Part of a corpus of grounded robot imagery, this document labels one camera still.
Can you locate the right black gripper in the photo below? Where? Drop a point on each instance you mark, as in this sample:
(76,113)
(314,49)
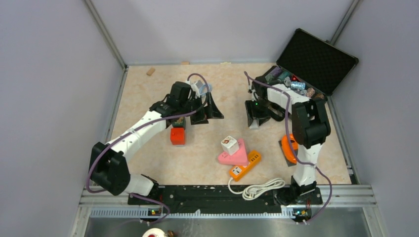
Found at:
(262,117)

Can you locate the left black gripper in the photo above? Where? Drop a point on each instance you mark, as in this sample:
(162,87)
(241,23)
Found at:
(213,112)

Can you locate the red cube socket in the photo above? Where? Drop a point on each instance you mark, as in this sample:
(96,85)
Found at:
(178,136)

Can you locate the white cube socket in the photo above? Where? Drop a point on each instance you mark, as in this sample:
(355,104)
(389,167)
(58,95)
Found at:
(230,145)

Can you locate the pink triangular power strip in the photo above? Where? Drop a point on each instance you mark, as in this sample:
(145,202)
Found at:
(239,158)

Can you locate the orange power strip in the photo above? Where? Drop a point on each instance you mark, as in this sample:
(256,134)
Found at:
(239,171)

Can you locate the green cube socket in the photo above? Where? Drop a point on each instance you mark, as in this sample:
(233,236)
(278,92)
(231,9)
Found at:
(179,123)

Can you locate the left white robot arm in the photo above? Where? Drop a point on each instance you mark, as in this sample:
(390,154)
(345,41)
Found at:
(109,161)

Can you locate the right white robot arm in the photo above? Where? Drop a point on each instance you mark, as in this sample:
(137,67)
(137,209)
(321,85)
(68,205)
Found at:
(310,127)

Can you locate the grey mat under toy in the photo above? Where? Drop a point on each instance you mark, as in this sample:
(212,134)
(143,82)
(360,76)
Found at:
(288,154)

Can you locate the small wooden block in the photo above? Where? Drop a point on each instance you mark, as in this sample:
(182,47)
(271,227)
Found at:
(150,71)

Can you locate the black open case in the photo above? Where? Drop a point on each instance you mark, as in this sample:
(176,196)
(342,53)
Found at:
(315,62)

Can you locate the red white emergency button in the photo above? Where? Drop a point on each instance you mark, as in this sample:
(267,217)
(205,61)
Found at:
(155,232)

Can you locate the blue power strip with cable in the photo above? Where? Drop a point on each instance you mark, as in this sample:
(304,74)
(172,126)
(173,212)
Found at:
(204,89)

